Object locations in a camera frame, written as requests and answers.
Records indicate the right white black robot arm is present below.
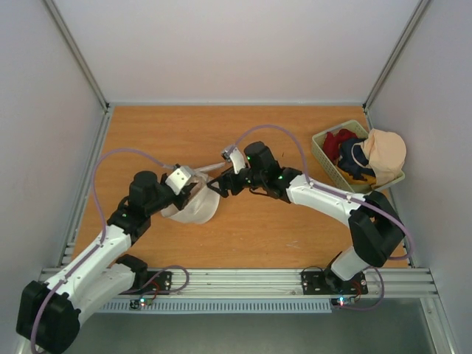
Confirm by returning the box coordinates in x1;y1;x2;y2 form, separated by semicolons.
207;142;405;294

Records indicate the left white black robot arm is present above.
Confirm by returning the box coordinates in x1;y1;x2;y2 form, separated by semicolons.
16;166;195;353

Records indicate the beige bra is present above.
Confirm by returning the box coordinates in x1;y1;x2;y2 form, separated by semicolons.
361;129;406;187

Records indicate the left circuit board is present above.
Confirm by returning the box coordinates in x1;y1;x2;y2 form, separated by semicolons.
129;298;153;310

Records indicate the circuit board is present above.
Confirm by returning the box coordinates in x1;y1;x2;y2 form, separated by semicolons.
331;296;360;308
129;298;153;310

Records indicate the red garment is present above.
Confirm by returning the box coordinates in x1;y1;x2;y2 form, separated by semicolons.
322;128;358;162

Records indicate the navy blue garment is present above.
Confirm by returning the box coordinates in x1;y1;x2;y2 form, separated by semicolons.
337;138;375;179

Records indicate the green perforated plastic basket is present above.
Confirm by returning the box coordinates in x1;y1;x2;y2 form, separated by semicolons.
311;119;405;194

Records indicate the yellow garment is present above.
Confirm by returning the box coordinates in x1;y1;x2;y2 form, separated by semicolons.
338;168;377;185

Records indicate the right circuit board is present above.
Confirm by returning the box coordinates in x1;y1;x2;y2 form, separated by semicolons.
331;296;360;308

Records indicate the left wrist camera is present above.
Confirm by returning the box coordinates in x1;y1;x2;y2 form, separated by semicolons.
164;165;195;195

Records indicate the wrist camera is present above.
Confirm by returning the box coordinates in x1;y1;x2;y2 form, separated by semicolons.
221;145;246;174
164;165;195;195

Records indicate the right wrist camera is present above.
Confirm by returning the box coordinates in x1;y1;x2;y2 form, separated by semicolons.
221;145;246;174

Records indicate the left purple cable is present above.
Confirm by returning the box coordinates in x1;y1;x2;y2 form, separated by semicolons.
31;147;174;352

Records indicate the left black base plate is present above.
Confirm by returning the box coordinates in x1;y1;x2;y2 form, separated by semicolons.
122;271;173;295

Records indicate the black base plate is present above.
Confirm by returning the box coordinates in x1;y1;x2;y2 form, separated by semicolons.
300;268;369;296
122;271;173;295

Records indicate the left aluminium side rail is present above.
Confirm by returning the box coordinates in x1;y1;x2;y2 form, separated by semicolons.
55;104;114;268

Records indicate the grey slotted cable duct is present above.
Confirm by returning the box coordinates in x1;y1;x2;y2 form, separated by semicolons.
98;298;332;315

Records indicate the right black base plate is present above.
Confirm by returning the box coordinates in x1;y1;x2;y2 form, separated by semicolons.
300;268;369;296

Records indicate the left aluminium frame post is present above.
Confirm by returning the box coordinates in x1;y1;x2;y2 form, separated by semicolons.
42;0;109;111

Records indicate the aluminium frame post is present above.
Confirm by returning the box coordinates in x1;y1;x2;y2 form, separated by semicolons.
42;0;109;111
363;0;432;112

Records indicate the aluminium front rail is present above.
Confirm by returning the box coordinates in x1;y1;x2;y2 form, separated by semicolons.
35;268;438;298

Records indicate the right aluminium frame post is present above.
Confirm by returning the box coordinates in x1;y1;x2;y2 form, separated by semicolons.
363;0;432;112

